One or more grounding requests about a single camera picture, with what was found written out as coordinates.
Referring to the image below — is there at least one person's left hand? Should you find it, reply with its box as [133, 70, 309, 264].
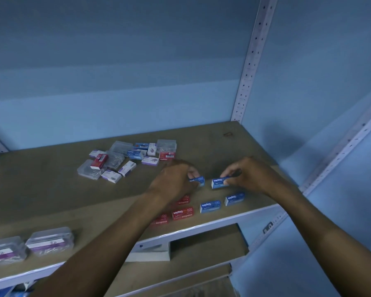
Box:
[150, 163, 202, 203]

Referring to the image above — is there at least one person's right hand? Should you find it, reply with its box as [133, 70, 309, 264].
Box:
[220, 157, 282, 199]

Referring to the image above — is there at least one person's right forearm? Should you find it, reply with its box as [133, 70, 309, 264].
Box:
[265, 178, 371, 297]

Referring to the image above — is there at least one person's left forearm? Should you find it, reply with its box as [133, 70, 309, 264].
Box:
[28, 187, 177, 297]

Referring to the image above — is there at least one clear plastic clip box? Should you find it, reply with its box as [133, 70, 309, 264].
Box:
[156, 139, 177, 154]
[109, 140, 134, 155]
[104, 151, 125, 171]
[77, 159, 102, 181]

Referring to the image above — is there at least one white shelf edge beam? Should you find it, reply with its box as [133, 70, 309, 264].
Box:
[0, 203, 282, 292]

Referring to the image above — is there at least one wooden lower shelf board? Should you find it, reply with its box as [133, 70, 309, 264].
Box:
[104, 223, 250, 297]

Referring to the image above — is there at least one white cardboard box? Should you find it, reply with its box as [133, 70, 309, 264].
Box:
[125, 241, 171, 263]

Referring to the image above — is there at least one clear box with purple label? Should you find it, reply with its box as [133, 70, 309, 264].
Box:
[25, 227, 75, 257]
[0, 236, 29, 268]

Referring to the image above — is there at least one white perforated side rail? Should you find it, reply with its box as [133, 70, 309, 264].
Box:
[250, 211, 289, 248]

